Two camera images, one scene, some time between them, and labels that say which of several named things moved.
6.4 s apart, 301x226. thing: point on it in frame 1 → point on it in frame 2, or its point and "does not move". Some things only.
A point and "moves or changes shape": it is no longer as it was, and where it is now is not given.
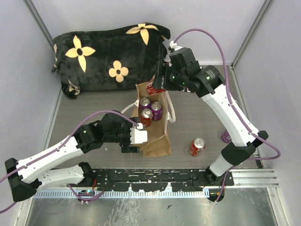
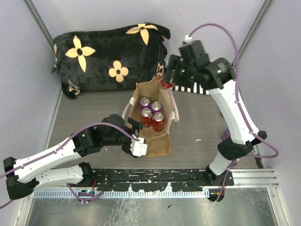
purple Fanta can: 145,103 does not move
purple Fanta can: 156,108 does not move
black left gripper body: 123,137 does not move
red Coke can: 146,117 does not move
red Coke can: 197,146 moves or changes shape
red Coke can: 153,91 → 158,121
